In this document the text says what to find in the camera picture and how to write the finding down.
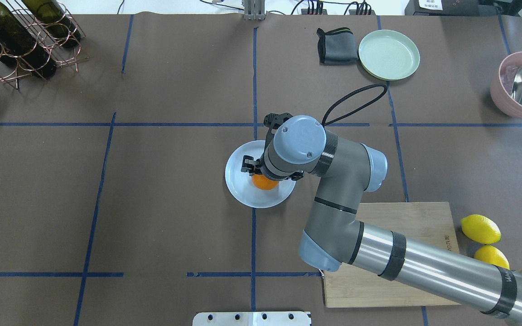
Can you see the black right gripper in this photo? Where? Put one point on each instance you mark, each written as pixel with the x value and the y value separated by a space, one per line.
pixel 248 164

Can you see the orange fruit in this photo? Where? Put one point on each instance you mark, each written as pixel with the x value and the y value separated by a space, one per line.
pixel 263 183

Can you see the light blue plate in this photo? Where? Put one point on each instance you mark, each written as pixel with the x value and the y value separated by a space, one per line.
pixel 241 185

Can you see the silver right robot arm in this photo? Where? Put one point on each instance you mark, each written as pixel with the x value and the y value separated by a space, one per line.
pixel 300 144

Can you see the pale green plate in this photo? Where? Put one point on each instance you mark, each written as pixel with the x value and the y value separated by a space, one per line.
pixel 389 55

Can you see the grey folded cloth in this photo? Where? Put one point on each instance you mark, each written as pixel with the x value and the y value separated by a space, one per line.
pixel 337 47

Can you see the black power strip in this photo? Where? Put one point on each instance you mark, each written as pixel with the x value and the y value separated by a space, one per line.
pixel 333 7

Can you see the wooden cutting board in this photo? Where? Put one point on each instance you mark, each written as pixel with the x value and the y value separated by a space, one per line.
pixel 429 222

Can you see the upper yellow lemon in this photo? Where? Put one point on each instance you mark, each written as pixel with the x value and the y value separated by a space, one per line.
pixel 480 229

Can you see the yellow lemon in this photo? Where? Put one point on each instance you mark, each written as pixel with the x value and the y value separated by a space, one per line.
pixel 480 229
pixel 491 255

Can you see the lower yellow lemon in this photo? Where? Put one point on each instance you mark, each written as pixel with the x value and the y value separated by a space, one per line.
pixel 491 255

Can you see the dark green wine bottle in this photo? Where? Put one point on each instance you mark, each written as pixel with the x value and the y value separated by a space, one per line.
pixel 19 43

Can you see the grey metal camera post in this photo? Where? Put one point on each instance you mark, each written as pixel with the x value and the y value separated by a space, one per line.
pixel 254 10

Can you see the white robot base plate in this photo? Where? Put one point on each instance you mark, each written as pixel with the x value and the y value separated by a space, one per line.
pixel 270 318

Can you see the copper wire wine rack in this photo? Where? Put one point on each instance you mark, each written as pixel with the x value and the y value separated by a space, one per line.
pixel 38 37

